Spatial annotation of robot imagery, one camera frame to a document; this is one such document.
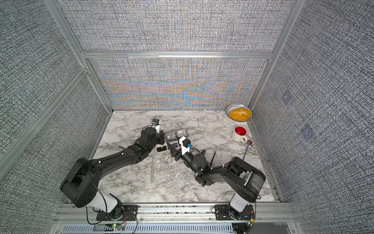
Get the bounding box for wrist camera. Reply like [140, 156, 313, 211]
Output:
[151, 118, 160, 133]
[179, 136, 192, 156]

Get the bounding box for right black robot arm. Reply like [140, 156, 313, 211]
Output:
[167, 143, 266, 219]

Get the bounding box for blue handled spoon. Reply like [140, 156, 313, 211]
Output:
[243, 140, 253, 158]

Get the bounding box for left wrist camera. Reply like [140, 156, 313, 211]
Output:
[151, 118, 160, 133]

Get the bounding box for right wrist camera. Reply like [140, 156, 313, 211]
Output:
[179, 136, 192, 156]

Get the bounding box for clear cup left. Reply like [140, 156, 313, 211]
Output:
[165, 131, 176, 141]

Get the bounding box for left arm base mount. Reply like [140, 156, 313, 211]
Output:
[96, 205, 139, 221]

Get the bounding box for white slotted cable duct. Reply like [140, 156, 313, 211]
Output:
[61, 223, 234, 234]

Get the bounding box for clear cup right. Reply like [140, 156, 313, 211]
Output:
[175, 129, 189, 138]

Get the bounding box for aluminium front rail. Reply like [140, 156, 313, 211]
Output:
[53, 202, 299, 224]

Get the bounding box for patterned bowl with yellow food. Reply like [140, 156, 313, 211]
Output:
[226, 103, 252, 122]

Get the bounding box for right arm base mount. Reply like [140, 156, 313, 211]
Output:
[214, 204, 255, 220]

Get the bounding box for black toothbrush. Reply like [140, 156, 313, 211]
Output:
[208, 151, 216, 168]

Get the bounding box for clear cup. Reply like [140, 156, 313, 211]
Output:
[165, 131, 176, 141]
[175, 129, 189, 138]

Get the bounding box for white mug red inside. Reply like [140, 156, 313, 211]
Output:
[232, 126, 248, 143]

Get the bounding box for white toothbrush holder caddy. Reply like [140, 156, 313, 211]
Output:
[165, 128, 189, 148]

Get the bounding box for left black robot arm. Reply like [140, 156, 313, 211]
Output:
[60, 126, 165, 213]

